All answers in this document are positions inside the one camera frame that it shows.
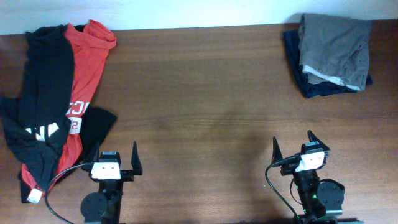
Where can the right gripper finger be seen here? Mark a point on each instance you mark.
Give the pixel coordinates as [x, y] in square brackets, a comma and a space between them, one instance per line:
[313, 138]
[276, 152]

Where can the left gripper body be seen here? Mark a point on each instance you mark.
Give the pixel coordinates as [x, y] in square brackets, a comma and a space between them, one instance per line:
[126, 176]

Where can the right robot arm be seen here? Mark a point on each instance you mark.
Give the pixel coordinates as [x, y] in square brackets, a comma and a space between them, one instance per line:
[321, 199]

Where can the grey folded garment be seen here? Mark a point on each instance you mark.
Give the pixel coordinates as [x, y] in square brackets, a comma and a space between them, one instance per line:
[335, 49]

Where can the black t-shirt white letters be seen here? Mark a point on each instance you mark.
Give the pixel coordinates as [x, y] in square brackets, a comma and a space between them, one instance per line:
[35, 124]

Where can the red t-shirt white print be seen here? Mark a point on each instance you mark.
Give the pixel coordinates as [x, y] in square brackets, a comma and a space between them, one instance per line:
[91, 44]

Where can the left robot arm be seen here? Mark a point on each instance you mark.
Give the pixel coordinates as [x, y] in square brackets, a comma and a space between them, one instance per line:
[104, 205]

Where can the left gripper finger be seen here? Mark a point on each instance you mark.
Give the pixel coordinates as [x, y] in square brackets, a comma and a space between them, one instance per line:
[135, 161]
[93, 153]

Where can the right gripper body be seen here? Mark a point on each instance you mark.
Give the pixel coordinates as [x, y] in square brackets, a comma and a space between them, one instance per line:
[289, 169]

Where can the black garment under pile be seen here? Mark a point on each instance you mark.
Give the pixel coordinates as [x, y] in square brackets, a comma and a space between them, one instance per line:
[97, 123]

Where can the navy folded garment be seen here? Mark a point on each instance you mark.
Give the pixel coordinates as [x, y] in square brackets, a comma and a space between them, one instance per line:
[291, 41]

